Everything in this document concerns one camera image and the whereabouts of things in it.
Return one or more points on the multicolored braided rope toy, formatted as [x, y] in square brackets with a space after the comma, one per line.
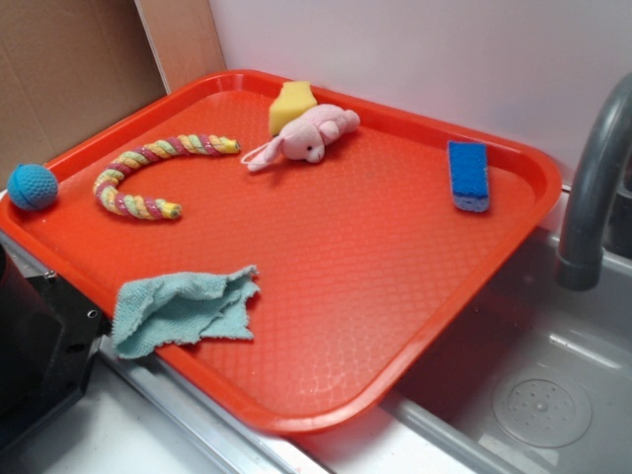
[106, 186]

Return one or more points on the orange plastic tray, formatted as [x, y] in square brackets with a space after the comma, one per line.
[363, 259]

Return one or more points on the pink plush bunny toy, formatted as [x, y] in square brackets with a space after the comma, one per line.
[305, 138]

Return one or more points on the yellow sponge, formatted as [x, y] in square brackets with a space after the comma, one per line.
[293, 100]

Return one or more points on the teal microfiber cloth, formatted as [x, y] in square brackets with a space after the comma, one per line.
[182, 309]

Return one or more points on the blue sponge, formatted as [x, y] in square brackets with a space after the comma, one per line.
[468, 172]

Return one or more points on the gray toy sink basin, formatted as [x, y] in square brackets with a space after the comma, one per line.
[530, 377]

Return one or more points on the gray faucet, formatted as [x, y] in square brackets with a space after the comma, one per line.
[598, 212]

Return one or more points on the blue textured ball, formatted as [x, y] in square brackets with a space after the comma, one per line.
[32, 187]

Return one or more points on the brown cardboard panel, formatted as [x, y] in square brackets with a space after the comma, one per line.
[70, 69]

